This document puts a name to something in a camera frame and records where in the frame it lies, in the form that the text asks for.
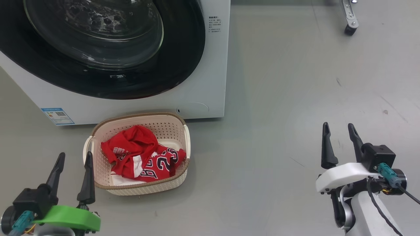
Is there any red basketball jersey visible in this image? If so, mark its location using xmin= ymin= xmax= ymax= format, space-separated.
xmin=100 ymin=125 xmax=187 ymax=187

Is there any cream perforated laundry basket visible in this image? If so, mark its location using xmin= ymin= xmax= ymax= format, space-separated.
xmin=83 ymin=112 xmax=191 ymax=196

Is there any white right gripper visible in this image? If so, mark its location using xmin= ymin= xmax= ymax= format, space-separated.
xmin=316 ymin=122 xmax=407 ymax=196

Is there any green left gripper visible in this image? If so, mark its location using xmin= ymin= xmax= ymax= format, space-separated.
xmin=33 ymin=151 xmax=101 ymax=232

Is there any grey washing machine door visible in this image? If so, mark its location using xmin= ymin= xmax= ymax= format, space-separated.
xmin=0 ymin=0 xmax=206 ymax=100

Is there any metal partition stand leg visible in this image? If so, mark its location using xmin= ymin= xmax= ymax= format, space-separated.
xmin=340 ymin=0 xmax=359 ymax=28

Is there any blue energy label sticker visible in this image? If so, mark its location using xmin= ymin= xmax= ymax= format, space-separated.
xmin=41 ymin=108 xmax=75 ymax=126

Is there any small black text label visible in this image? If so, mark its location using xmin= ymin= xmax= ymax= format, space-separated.
xmin=208 ymin=16 xmax=221 ymax=33

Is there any white front-load washing machine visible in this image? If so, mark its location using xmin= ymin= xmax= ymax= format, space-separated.
xmin=0 ymin=0 xmax=231 ymax=126

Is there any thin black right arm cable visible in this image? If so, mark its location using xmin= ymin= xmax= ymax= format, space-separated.
xmin=366 ymin=177 xmax=404 ymax=236

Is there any round drain filter cover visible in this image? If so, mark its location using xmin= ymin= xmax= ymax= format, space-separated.
xmin=176 ymin=102 xmax=209 ymax=115

